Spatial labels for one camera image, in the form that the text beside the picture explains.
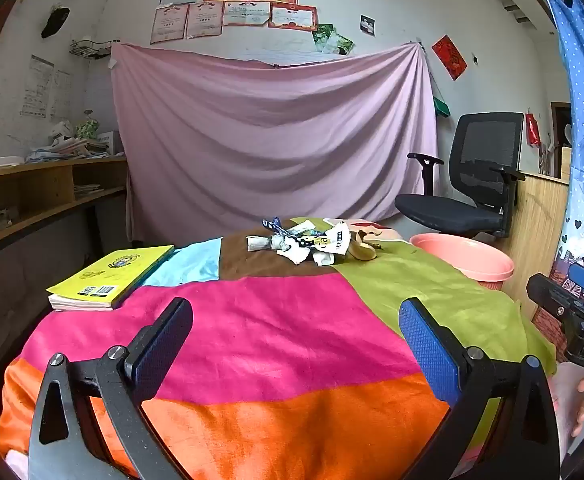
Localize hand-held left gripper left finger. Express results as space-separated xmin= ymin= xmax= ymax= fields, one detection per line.
xmin=28 ymin=297 xmax=194 ymax=480

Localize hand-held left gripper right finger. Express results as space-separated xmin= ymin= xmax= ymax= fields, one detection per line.
xmin=398 ymin=297 xmax=562 ymax=480

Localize pink plastic waste bin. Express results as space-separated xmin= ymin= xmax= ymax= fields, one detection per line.
xmin=409 ymin=232 xmax=515 ymax=291

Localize banana peel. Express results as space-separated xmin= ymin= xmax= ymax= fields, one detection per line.
xmin=347 ymin=230 xmax=383 ymax=262

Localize grey paper wrapper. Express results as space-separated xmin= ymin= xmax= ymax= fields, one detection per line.
xmin=246 ymin=235 xmax=285 ymax=253

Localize white black printed wrapper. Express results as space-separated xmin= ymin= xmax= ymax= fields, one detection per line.
xmin=314 ymin=222 xmax=351 ymax=266

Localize blue patterned wrapper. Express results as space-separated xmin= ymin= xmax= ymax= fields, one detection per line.
xmin=262 ymin=217 xmax=293 ymax=236

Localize wooden partition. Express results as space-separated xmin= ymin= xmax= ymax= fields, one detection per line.
xmin=502 ymin=170 xmax=570 ymax=311

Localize yellow book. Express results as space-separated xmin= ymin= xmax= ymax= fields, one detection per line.
xmin=46 ymin=246 xmax=175 ymax=311

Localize multicoloured patchwork blanket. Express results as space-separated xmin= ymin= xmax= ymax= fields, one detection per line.
xmin=0 ymin=217 xmax=558 ymax=480

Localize black office chair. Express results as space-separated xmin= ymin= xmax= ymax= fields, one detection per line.
xmin=394 ymin=112 xmax=526 ymax=239

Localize red hanging bag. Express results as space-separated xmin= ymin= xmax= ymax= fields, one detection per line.
xmin=524 ymin=108 xmax=542 ymax=147

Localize wooden shelf desk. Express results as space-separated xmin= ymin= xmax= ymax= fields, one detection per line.
xmin=0 ymin=155 xmax=128 ymax=266

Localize pile of papers and books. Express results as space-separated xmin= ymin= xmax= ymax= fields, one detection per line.
xmin=24 ymin=132 xmax=125 ymax=163

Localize pink hanging sheet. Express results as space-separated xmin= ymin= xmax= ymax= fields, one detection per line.
xmin=110 ymin=42 xmax=440 ymax=246

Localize green floral bag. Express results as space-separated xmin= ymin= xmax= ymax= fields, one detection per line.
xmin=74 ymin=110 xmax=100 ymax=140

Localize white plastic bag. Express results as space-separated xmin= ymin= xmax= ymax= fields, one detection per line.
xmin=46 ymin=121 xmax=77 ymax=145

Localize black hat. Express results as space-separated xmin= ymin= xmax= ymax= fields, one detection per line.
xmin=40 ymin=6 xmax=71 ymax=39

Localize dark door frame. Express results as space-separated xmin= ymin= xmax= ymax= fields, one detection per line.
xmin=550 ymin=102 xmax=573 ymax=178

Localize red paper wall decoration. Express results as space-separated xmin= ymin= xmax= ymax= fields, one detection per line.
xmin=432 ymin=35 xmax=468 ymax=81

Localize wall calendar sheets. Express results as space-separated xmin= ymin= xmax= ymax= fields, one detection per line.
xmin=20 ymin=55 xmax=72 ymax=121

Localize wire wall shelf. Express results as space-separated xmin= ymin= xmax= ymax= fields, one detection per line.
xmin=69 ymin=37 xmax=120 ymax=61

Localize green wall photos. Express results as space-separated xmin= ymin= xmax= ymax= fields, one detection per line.
xmin=313 ymin=23 xmax=355 ymax=57

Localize group of wall certificates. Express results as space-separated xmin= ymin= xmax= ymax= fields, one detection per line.
xmin=150 ymin=0 xmax=347 ymax=44

